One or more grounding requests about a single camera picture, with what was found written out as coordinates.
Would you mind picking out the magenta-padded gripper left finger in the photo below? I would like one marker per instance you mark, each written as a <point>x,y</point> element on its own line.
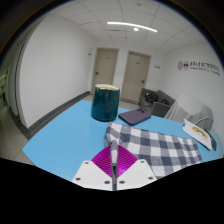
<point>89,173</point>

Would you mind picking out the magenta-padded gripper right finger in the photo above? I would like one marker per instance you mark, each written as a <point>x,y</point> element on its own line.
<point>136,173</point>

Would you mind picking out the grey white checked towel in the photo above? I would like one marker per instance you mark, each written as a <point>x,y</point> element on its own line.
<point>156,146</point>

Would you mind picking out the purple smartphone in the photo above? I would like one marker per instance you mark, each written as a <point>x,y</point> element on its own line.
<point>135,116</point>

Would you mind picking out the dark teal mug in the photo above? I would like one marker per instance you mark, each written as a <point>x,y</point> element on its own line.
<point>105,103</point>

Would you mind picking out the grey armchair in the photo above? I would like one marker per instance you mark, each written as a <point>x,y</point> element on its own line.
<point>163,106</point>

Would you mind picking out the white pad with rainbow print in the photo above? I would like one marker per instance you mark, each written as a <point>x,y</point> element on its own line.
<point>197,132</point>

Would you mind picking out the black bag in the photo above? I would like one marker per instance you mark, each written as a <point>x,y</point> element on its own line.
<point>151,97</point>

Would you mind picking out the furniture under white sheet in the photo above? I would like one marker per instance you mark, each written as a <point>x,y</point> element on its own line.
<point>191,110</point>

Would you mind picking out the beige door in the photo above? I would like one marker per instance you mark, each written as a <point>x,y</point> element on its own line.
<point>105,70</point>
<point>135,76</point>

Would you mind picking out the small round ceiling light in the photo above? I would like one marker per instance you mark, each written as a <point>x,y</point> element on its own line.
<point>136,29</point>

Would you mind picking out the long ceiling light strip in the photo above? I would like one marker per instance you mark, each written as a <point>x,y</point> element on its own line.
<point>131,25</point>

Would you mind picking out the wall logo sign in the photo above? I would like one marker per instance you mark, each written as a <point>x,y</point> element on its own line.
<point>196,67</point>

